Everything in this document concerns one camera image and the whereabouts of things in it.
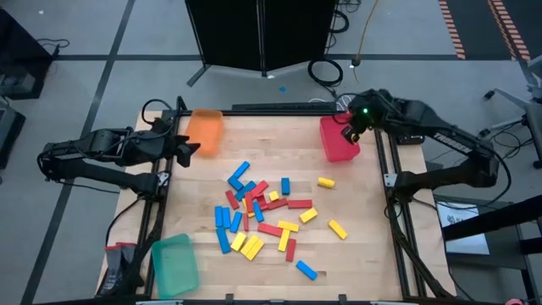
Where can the black room divider screen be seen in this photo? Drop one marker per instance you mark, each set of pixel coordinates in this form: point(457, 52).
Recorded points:
point(233, 34)

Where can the grey clamp with red tip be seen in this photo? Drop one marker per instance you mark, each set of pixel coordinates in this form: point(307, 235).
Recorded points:
point(127, 256)
point(112, 271)

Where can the black aluminium table frame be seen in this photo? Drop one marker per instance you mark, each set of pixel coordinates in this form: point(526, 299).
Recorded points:
point(275, 113)

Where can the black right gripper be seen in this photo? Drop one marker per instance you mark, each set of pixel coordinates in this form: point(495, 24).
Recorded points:
point(364, 118)

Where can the black crossbeam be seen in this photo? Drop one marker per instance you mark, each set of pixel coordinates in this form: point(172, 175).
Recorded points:
point(487, 220)

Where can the small yellow wooden cube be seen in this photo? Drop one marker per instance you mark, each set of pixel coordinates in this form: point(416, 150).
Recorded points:
point(274, 195)

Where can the red plastic bin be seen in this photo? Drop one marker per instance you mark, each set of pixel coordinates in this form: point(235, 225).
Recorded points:
point(334, 148)

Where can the grey office chair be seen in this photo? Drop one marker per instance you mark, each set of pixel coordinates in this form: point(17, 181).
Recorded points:
point(535, 127)

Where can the yellow wooden block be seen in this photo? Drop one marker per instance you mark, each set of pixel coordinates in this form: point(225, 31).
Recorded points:
point(250, 214)
point(238, 241)
point(288, 226)
point(283, 241)
point(337, 229)
point(326, 182)
point(255, 250)
point(249, 245)
point(308, 215)

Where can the orange plastic bin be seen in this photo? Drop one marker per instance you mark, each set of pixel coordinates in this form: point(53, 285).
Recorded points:
point(205, 133)

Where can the red round object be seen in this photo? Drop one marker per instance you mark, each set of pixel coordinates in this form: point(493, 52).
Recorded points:
point(514, 302)

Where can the white paper sheet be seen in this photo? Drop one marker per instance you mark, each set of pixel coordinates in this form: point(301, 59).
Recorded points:
point(466, 237)

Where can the black cabinet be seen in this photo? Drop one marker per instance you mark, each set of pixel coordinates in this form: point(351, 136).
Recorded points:
point(21, 55)

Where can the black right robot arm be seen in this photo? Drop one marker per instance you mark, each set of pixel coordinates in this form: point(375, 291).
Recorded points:
point(457, 140)

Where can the grey side table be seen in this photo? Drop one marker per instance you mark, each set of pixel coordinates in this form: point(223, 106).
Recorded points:
point(504, 275)

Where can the long black power strip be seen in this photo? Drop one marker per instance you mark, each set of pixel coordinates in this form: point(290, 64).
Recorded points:
point(283, 106)

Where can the blue wooden block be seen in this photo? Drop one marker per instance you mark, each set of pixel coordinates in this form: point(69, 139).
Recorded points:
point(226, 217)
point(223, 240)
point(245, 190)
point(218, 216)
point(285, 186)
point(236, 221)
point(258, 211)
point(235, 183)
point(241, 169)
point(306, 270)

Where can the black floor box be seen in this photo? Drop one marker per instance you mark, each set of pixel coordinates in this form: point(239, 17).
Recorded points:
point(8, 135)

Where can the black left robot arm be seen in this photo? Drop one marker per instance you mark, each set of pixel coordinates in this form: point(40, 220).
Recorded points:
point(84, 148)

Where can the green plastic bin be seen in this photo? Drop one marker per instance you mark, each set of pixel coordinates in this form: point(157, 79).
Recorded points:
point(175, 267)

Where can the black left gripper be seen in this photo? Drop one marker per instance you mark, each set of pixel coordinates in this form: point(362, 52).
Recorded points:
point(171, 144)

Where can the grey device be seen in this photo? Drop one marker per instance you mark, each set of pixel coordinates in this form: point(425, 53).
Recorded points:
point(17, 83)

